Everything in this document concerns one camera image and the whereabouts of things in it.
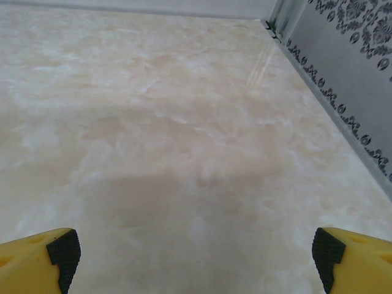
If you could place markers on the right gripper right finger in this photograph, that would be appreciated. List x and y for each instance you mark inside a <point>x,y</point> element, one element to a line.
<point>367,263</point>

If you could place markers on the aluminium frame post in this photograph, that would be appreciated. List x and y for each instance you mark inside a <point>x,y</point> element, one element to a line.
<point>284,15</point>

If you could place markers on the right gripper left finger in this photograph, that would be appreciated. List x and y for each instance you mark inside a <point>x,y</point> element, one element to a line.
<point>24,263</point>

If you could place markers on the aluminium frame rail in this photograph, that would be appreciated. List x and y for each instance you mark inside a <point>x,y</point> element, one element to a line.
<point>183,12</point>

